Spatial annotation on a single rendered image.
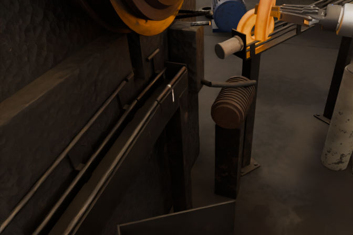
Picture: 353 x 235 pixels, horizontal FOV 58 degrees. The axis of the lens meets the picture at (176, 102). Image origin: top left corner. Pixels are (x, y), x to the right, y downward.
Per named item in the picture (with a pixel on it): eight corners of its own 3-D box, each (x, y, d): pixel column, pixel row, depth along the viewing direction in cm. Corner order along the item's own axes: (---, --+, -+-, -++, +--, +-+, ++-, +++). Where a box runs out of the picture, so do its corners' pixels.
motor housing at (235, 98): (208, 198, 145) (208, 99, 115) (222, 164, 161) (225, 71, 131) (237, 206, 140) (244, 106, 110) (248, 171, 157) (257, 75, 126)
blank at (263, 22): (257, 0, 89) (270, 1, 88) (268, -20, 100) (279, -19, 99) (251, 49, 99) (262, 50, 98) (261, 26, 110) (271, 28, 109)
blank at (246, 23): (247, 54, 128) (252, 57, 126) (228, 30, 118) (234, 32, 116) (274, 25, 127) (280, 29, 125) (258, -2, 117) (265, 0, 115)
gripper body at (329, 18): (334, 36, 90) (300, 32, 93) (335, 26, 97) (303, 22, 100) (342, 11, 86) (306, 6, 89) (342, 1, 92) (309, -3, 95)
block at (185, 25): (170, 91, 116) (164, 27, 103) (178, 80, 122) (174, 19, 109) (198, 96, 112) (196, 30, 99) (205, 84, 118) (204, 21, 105)
